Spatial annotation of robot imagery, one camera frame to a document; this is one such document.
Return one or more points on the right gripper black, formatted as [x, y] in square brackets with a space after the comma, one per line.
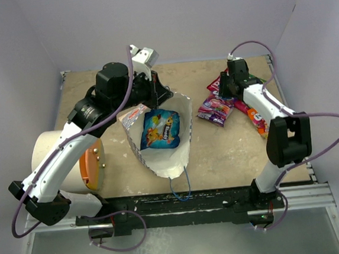
[223, 89]

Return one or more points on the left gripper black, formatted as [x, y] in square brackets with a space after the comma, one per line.
[157, 93]

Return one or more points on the green yellow candy packet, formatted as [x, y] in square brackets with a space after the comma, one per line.
[253, 77]

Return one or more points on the purple pink candy packet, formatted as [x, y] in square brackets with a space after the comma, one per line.
[216, 109]

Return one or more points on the blue snack packet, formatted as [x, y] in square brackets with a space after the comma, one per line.
[160, 130]

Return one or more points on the orange snack packet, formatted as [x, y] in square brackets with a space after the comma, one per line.
[258, 121]

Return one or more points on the blue checkered paper bag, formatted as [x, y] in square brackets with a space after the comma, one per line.
[164, 163]

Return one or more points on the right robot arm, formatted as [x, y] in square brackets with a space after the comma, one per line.
[289, 137]

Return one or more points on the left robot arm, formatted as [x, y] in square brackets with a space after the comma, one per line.
[117, 88]

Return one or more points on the white cylinder orange lid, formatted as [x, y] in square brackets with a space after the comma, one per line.
[86, 162]

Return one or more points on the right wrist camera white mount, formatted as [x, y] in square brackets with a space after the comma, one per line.
[231, 57]

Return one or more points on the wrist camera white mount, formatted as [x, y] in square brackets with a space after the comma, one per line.
[143, 59]
[231, 57]

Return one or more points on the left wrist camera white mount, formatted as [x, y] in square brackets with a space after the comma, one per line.
[143, 59]

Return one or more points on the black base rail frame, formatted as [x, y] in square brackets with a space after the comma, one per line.
[120, 216]

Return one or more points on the aluminium table frame rail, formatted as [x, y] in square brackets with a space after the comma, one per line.
[312, 177]

